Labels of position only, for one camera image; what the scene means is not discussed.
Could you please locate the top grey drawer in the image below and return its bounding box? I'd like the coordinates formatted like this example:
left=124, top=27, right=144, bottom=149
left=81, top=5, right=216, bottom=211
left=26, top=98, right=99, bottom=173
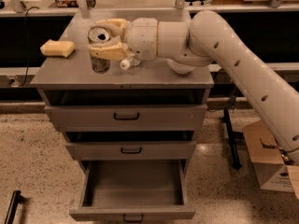
left=45, top=105, right=206, bottom=132

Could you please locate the grey drawer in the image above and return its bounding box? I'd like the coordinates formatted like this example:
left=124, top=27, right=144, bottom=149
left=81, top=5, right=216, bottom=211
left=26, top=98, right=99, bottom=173
left=66, top=141, right=195, bottom=161
left=70, top=160, right=195, bottom=223
left=45, top=105, right=206, bottom=132

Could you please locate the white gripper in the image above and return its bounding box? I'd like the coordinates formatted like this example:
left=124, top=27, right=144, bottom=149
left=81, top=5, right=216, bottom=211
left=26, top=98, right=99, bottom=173
left=88, top=18, right=158, bottom=61

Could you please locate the yellow sponge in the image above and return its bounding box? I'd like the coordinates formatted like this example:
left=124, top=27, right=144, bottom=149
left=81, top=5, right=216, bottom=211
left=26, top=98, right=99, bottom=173
left=40, top=39, right=75, bottom=58

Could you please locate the clear plastic water bottle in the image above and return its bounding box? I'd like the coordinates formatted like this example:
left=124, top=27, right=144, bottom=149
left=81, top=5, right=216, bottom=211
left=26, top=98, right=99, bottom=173
left=120, top=57, right=140, bottom=70

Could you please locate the black stand with cables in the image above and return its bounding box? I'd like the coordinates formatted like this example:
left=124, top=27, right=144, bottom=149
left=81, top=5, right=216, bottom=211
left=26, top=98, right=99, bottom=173
left=221, top=86, right=242, bottom=170

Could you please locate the grey drawer cabinet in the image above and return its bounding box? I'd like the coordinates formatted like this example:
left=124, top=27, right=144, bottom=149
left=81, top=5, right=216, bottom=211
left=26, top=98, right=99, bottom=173
left=30, top=8, right=215, bottom=173

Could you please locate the black cable on left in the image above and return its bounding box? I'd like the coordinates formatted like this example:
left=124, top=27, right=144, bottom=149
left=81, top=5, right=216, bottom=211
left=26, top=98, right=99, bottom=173
left=8, top=6, right=41, bottom=88

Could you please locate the middle grey drawer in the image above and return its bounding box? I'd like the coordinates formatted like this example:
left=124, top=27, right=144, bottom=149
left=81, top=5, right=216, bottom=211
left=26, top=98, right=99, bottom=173
left=66, top=141, right=195, bottom=161

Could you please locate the bottom grey drawer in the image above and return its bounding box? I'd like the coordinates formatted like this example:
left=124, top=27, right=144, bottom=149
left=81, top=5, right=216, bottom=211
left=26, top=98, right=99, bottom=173
left=70, top=160, right=195, bottom=223

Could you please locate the black bar on floor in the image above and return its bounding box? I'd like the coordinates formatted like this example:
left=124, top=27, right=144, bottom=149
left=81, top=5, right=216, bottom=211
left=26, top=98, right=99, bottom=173
left=4, top=190, right=24, bottom=224

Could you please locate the cardboard box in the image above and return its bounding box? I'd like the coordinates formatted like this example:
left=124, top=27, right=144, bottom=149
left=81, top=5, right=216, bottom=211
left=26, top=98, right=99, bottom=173
left=243, top=120, right=299, bottom=199

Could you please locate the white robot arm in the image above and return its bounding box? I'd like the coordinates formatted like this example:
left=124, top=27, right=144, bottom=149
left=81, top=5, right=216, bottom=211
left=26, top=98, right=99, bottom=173
left=88, top=10, right=299, bottom=163

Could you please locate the white bowl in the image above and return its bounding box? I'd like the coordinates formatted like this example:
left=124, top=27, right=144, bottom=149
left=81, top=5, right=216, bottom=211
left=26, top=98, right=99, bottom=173
left=167, top=59, right=194, bottom=75

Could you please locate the red bull can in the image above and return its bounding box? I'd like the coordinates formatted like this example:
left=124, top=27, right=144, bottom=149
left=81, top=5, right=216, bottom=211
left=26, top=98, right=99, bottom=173
left=88, top=26, right=110, bottom=74

